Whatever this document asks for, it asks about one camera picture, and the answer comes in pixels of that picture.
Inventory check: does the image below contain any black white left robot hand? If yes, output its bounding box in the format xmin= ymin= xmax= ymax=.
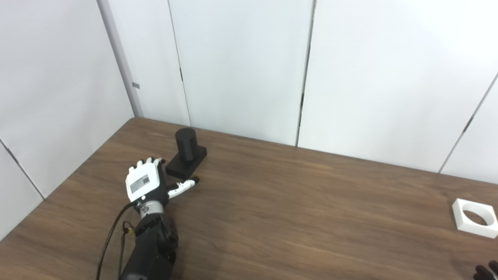
xmin=125 ymin=157 xmax=200 ymax=207

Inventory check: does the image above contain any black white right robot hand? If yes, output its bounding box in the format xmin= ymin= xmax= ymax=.
xmin=473 ymin=261 xmax=498 ymax=280

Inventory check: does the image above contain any black cylinder peg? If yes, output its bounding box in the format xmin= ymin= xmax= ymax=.
xmin=166 ymin=128 xmax=207 ymax=180

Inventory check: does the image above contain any white square piece with hole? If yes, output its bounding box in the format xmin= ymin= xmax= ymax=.
xmin=452 ymin=198 xmax=498 ymax=238

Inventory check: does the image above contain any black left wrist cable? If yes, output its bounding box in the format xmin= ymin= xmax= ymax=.
xmin=96 ymin=202 xmax=137 ymax=280

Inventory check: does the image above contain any thin wire with yellow tag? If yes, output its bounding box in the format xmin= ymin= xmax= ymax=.
xmin=119 ymin=221 xmax=135 ymax=273

